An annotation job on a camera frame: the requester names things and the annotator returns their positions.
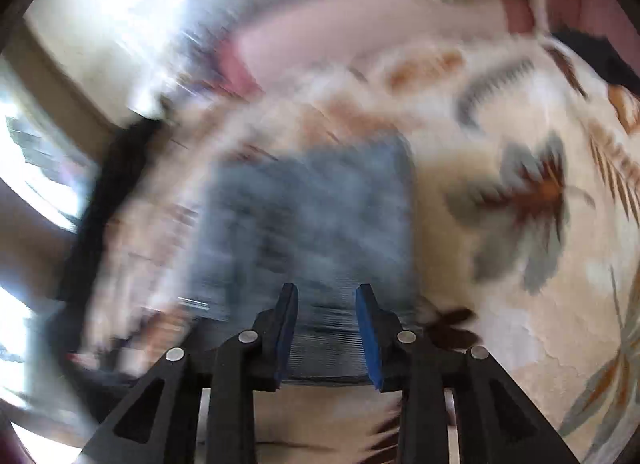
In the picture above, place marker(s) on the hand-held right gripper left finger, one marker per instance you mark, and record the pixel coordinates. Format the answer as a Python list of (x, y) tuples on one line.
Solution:
[(286, 334)]

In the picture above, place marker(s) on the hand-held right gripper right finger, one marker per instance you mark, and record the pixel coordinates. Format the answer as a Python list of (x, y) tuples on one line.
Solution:
[(369, 339)]

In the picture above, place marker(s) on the grey pants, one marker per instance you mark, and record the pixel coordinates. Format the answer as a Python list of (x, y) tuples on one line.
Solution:
[(310, 214)]

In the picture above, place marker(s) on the leaf printed blanket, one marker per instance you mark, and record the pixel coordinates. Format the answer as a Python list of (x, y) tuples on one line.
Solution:
[(500, 294)]

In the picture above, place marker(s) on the large black cloth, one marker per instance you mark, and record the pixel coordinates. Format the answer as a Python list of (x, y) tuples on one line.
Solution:
[(100, 204)]

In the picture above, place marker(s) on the bright window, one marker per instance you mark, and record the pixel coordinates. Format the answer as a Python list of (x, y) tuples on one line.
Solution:
[(30, 168)]

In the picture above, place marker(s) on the small black cloth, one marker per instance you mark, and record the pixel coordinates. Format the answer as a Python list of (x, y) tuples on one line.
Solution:
[(600, 58)]

